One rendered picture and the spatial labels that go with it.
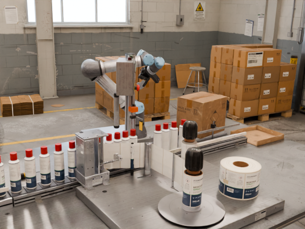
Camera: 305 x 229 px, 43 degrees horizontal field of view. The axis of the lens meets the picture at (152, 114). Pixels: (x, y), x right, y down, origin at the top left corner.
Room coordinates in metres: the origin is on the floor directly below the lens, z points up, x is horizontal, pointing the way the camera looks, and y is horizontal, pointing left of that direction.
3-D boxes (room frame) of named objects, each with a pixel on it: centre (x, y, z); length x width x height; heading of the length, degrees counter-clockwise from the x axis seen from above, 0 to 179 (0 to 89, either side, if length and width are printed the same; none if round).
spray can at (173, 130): (2.27, -0.14, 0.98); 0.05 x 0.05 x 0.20
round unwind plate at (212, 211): (1.57, -0.19, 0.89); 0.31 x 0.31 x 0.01
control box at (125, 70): (2.17, 0.16, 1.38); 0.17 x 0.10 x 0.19; 1
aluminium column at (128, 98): (2.26, 0.14, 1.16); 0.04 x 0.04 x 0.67; 36
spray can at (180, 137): (2.32, -0.20, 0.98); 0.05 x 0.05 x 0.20
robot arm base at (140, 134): (2.54, 0.11, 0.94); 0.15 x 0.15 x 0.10
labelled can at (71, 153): (1.88, 0.42, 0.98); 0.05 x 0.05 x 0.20
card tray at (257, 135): (2.74, -0.79, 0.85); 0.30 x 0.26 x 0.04; 126
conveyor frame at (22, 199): (2.16, 0.02, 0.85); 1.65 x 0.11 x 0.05; 126
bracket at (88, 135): (1.84, 0.31, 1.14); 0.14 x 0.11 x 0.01; 126
